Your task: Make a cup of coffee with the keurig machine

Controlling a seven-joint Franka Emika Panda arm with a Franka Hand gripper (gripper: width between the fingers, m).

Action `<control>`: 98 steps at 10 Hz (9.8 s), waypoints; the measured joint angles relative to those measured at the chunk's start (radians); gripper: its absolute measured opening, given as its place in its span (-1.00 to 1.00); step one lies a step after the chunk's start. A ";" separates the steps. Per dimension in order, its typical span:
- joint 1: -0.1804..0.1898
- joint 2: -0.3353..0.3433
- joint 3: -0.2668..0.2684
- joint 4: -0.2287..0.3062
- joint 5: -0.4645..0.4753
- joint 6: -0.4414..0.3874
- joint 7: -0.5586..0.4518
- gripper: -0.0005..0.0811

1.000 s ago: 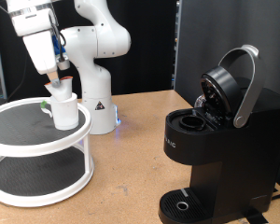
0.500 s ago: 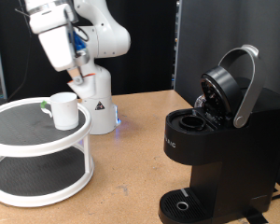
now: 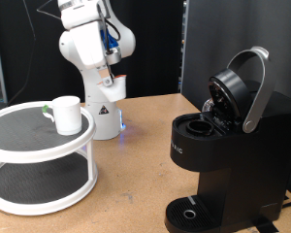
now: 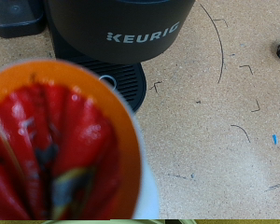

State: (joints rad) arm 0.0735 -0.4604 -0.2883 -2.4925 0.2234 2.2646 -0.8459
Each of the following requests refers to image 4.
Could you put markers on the white coffee pod red lid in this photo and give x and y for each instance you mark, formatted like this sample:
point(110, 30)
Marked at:
point(68, 124)

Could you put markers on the black Keurig coffee machine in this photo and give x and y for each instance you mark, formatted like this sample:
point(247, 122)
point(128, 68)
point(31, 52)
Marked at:
point(115, 18)

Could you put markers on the small blue tape scrap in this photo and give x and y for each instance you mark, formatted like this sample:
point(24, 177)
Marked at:
point(274, 139)

